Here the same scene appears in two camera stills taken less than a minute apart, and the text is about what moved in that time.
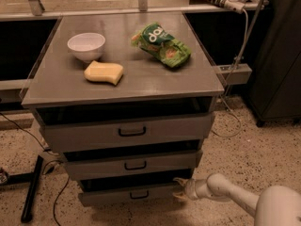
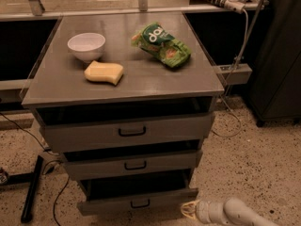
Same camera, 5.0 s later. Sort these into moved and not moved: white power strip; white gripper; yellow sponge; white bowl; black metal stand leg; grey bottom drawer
Moved: grey bottom drawer; white gripper
Not moved: white bowl; white power strip; yellow sponge; black metal stand leg
